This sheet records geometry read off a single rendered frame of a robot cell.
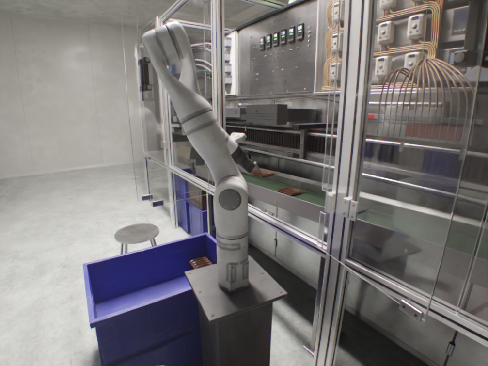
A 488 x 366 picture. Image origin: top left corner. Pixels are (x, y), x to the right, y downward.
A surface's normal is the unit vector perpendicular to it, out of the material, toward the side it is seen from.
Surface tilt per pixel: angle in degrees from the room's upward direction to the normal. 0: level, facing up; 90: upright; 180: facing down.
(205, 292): 0
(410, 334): 90
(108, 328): 90
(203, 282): 0
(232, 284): 90
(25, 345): 0
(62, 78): 90
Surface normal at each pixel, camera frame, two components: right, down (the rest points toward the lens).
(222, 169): 0.11, 0.54
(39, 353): 0.00, -0.96
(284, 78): -0.84, 0.15
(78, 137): 0.55, 0.22
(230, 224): -0.01, 0.26
